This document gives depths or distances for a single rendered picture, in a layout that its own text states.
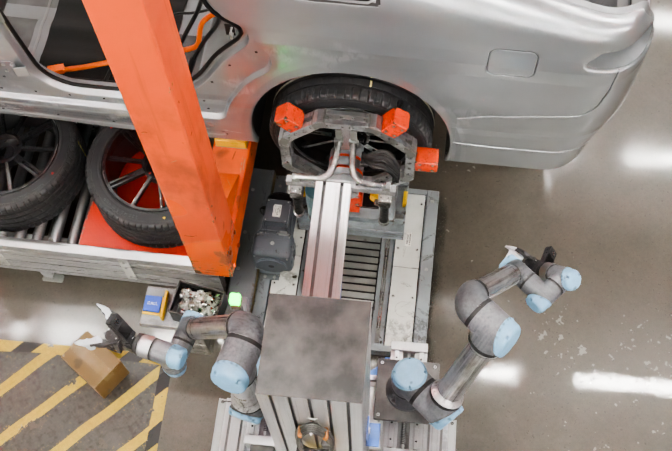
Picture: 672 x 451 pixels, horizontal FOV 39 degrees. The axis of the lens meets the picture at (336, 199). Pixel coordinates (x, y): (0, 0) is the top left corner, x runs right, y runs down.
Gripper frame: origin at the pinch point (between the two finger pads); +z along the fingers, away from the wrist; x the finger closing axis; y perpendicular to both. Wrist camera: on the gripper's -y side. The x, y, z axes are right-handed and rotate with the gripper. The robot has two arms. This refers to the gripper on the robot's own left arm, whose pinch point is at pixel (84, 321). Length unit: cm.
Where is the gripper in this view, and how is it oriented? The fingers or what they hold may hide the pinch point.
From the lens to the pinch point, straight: 323.2
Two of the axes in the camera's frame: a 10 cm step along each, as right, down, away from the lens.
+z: -9.4, -2.9, 1.8
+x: 3.4, -7.7, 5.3
